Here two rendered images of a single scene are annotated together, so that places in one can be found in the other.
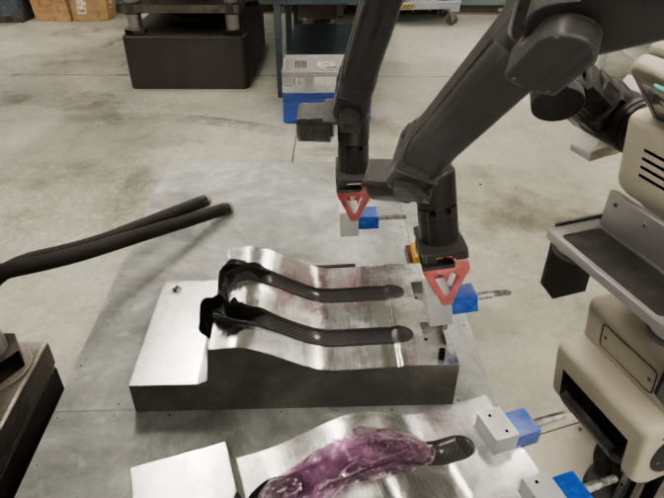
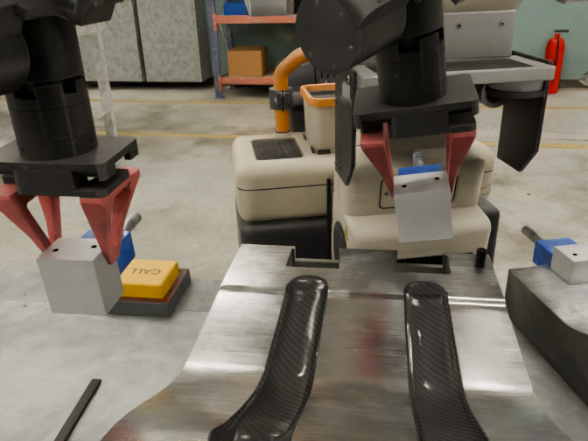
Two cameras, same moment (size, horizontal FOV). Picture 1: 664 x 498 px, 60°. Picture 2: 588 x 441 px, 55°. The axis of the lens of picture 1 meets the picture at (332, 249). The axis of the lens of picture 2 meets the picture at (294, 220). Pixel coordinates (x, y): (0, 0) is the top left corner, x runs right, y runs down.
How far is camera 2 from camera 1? 87 cm
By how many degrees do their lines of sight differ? 68
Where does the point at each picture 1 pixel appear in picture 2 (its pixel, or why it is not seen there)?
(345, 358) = (493, 366)
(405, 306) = (353, 278)
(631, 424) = (474, 230)
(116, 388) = not seen: outside the picture
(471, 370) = not seen: hidden behind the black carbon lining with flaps
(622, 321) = (396, 162)
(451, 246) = (451, 84)
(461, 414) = (552, 290)
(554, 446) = not seen: hidden behind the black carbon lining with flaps
